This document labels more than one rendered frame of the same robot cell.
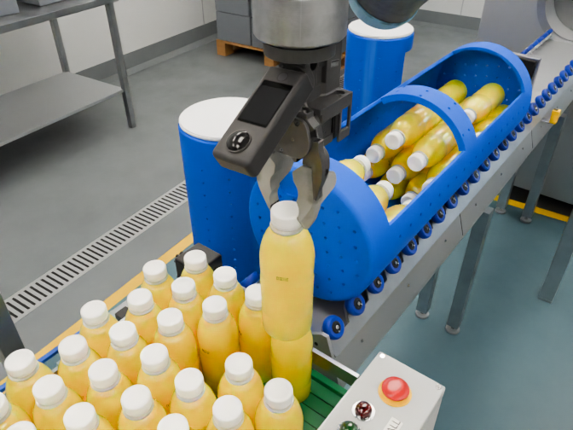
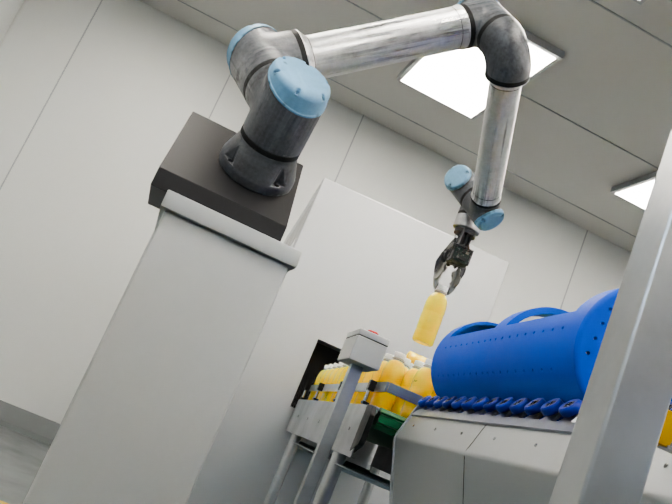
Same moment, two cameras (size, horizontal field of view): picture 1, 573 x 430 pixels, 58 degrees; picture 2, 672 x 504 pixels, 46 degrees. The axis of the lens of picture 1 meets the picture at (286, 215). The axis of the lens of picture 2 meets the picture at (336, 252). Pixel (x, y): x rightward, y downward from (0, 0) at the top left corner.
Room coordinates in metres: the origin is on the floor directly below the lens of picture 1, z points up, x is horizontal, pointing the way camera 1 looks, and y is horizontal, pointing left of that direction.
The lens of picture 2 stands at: (2.04, -1.95, 0.73)
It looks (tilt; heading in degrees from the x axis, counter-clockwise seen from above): 13 degrees up; 137
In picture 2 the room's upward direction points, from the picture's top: 23 degrees clockwise
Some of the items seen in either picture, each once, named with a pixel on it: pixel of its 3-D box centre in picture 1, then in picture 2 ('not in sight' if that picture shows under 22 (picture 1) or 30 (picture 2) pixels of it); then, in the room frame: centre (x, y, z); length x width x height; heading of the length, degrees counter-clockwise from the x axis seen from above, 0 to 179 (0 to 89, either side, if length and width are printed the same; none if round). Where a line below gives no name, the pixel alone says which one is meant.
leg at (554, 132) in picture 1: (541, 171); not in sight; (2.28, -1.30, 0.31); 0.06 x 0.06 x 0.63; 52
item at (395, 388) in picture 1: (395, 389); not in sight; (0.42, -0.14, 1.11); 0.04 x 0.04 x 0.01
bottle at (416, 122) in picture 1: (413, 124); not in sight; (1.11, -0.30, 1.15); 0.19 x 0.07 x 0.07; 142
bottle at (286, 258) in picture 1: (286, 276); (431, 316); (0.50, 0.00, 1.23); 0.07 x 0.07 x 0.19
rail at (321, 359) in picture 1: (264, 325); (448, 413); (0.66, 0.04, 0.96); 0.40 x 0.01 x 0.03; 52
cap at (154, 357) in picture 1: (154, 356); not in sight; (0.49, 0.19, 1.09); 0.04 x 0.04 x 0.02
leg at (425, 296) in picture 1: (433, 260); not in sight; (1.59, -0.59, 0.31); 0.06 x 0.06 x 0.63; 52
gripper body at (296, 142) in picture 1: (303, 95); (459, 248); (0.52, -0.02, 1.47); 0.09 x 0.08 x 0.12; 142
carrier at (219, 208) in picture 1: (235, 237); not in sight; (1.39, 0.17, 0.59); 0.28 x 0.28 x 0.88
